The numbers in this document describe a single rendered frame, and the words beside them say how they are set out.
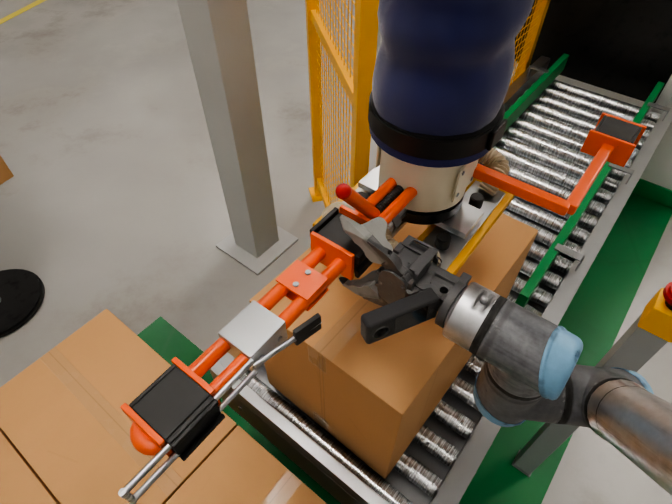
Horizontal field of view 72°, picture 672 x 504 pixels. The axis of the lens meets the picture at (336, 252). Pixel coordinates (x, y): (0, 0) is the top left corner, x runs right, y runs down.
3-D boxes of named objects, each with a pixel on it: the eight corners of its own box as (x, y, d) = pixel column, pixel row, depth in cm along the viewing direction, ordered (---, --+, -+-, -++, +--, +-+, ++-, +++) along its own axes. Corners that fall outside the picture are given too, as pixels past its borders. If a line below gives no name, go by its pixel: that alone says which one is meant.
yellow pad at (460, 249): (472, 180, 105) (477, 162, 101) (514, 198, 101) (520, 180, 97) (389, 274, 87) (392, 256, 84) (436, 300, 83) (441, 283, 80)
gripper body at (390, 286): (399, 263, 77) (465, 299, 72) (370, 296, 73) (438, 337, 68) (405, 231, 72) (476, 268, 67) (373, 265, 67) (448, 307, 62)
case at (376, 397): (390, 257, 161) (403, 165, 131) (496, 319, 144) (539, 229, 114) (268, 383, 131) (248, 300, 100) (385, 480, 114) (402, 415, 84)
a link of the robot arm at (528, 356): (546, 417, 62) (574, 385, 54) (461, 365, 67) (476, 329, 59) (571, 365, 66) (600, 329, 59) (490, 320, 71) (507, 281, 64)
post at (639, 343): (519, 449, 172) (661, 286, 97) (536, 461, 169) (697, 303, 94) (511, 465, 168) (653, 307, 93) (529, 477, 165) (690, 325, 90)
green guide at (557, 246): (649, 96, 229) (659, 79, 222) (672, 104, 225) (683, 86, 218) (511, 308, 146) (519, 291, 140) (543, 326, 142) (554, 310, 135)
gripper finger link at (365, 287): (362, 275, 83) (401, 276, 76) (343, 296, 80) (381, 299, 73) (355, 261, 82) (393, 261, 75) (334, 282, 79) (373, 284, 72)
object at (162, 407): (184, 373, 63) (175, 355, 59) (223, 406, 60) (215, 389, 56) (133, 422, 59) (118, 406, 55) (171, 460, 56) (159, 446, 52)
